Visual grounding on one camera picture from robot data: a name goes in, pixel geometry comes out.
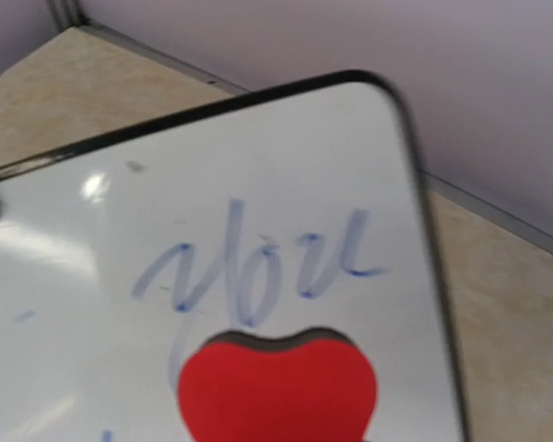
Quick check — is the white whiteboard black frame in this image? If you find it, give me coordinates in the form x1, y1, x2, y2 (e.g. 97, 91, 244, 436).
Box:
0, 70, 470, 441

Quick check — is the red black whiteboard eraser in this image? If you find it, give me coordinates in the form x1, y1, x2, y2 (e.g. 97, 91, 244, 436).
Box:
175, 327, 378, 441

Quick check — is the aluminium left corner post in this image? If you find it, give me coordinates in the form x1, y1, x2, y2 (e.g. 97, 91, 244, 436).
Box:
46, 0, 90, 32

